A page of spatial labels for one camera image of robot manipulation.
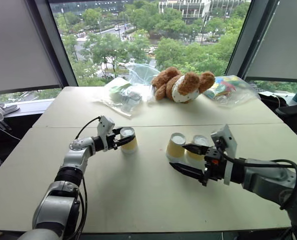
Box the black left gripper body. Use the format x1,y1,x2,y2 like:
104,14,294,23
105,128,120,152

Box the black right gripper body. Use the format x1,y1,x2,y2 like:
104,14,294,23
201,145,227,187

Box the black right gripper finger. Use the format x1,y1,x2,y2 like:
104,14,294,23
168,161,207,186
183,143,210,157

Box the yellow white paper cup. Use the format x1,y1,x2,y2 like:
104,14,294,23
165,132,187,159
185,134,211,164
119,126,139,155

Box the clear plastic bag green contents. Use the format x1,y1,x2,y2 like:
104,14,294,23
92,76,151,119

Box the clear bluish plastic bag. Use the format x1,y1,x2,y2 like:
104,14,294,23
124,62,162,87

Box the brown teddy bear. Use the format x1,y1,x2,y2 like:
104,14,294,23
151,66,217,104

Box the clear bag colourful contents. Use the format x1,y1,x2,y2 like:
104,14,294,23
202,74,261,109

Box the black bag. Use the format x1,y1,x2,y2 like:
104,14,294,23
257,90,290,109

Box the black chair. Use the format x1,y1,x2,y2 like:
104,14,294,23
275,104,297,127

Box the grey roller blind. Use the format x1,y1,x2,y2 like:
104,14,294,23
245,0,297,81
0,0,62,97

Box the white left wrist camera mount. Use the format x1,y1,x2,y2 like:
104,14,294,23
96,115,116,151

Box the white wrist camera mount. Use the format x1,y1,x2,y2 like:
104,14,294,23
210,123,238,186
96,115,116,151

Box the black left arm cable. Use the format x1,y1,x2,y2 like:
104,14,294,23
74,116,101,141

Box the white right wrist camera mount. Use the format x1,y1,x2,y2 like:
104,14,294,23
210,123,238,186

